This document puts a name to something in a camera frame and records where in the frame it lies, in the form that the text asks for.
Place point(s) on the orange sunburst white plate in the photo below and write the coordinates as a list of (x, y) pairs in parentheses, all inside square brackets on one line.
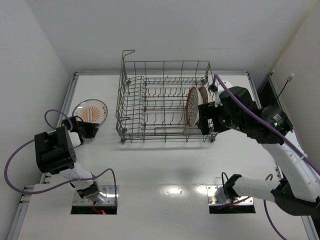
[(91, 111)]

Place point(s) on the grey wire dish rack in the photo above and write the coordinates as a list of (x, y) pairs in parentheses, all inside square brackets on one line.
[(152, 99)]

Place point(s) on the black cable white plug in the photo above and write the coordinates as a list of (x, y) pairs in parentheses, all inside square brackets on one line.
[(289, 78)]

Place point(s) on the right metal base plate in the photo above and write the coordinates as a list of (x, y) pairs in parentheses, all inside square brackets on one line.
[(212, 196)]

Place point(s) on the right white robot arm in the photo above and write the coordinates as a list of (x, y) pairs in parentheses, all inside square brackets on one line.
[(298, 192)]

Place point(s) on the floral plate front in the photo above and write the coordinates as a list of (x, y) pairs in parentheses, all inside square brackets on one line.
[(194, 99)]

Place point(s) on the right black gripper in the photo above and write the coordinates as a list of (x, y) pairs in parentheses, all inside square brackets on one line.
[(206, 118)]

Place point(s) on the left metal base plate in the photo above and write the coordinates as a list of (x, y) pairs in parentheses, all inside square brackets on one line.
[(111, 193)]

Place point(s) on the metal base plate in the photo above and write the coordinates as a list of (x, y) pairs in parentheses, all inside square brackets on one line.
[(111, 193), (212, 196)]

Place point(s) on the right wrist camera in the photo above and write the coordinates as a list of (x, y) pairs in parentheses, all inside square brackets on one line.
[(276, 118)]

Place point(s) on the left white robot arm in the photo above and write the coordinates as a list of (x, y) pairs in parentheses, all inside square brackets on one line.
[(55, 154)]

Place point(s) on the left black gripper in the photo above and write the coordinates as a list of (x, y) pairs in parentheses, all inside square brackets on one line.
[(87, 129)]

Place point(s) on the floral plate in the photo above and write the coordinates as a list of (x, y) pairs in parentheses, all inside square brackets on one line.
[(194, 99), (204, 94)]

